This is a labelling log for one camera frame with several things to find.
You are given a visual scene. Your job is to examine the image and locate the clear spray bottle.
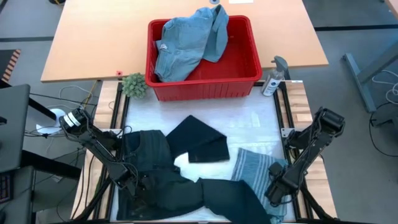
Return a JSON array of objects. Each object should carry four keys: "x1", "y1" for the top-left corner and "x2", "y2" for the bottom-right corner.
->
[{"x1": 261, "y1": 55, "x2": 289, "y2": 97}]

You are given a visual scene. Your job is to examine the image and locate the black keyboard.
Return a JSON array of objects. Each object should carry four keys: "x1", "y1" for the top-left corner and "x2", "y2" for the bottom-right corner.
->
[{"x1": 0, "y1": 172, "x2": 12, "y2": 203}]

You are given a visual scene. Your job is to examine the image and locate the small green succulent plant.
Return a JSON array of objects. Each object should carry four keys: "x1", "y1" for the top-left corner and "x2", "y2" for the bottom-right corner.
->
[{"x1": 121, "y1": 72, "x2": 148, "y2": 99}]

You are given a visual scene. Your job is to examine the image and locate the grey metal table leg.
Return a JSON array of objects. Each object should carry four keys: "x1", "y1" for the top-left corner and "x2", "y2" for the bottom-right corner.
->
[{"x1": 341, "y1": 40, "x2": 398, "y2": 113}]

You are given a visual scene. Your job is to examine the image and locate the dark navy garment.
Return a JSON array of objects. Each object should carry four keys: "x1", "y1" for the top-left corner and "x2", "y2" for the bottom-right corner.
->
[{"x1": 117, "y1": 114, "x2": 272, "y2": 224}]

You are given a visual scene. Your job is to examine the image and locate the white round disc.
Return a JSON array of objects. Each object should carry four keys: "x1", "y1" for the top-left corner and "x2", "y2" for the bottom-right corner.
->
[{"x1": 35, "y1": 108, "x2": 68, "y2": 135}]

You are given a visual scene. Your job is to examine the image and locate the light blue jeans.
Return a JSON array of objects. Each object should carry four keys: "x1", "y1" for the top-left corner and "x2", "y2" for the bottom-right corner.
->
[{"x1": 154, "y1": 4, "x2": 230, "y2": 83}]

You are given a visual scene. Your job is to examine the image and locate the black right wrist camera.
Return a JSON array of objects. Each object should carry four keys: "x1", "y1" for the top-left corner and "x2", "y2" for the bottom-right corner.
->
[{"x1": 267, "y1": 161, "x2": 284, "y2": 177}]

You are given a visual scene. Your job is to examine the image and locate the blue white-striped button shirt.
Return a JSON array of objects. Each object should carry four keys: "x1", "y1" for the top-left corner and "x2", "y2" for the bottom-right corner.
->
[{"x1": 231, "y1": 147, "x2": 289, "y2": 224}]

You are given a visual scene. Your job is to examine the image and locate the large tan wooden table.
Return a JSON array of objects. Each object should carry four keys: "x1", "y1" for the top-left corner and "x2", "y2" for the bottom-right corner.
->
[{"x1": 40, "y1": 0, "x2": 329, "y2": 83}]

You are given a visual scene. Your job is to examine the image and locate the grey laptop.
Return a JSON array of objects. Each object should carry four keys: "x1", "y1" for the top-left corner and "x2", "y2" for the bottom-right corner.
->
[{"x1": 0, "y1": 83, "x2": 30, "y2": 174}]

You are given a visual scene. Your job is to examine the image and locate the red plastic laundry bin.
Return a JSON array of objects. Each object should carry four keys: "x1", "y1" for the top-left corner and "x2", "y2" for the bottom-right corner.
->
[{"x1": 145, "y1": 15, "x2": 264, "y2": 102}]

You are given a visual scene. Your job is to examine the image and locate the black desk support bar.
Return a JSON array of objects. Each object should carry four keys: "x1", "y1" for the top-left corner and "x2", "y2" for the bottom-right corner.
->
[{"x1": 27, "y1": 98, "x2": 57, "y2": 121}]

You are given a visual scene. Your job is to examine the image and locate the light wooden side board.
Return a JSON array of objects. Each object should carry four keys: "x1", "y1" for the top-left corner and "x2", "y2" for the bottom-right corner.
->
[
  {"x1": 284, "y1": 80, "x2": 338, "y2": 218},
  {"x1": 71, "y1": 80, "x2": 125, "y2": 220}
]

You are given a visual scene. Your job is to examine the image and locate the hazard-striped floor mat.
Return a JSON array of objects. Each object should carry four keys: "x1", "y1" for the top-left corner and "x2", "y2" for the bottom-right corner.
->
[{"x1": 0, "y1": 49, "x2": 21, "y2": 83}]

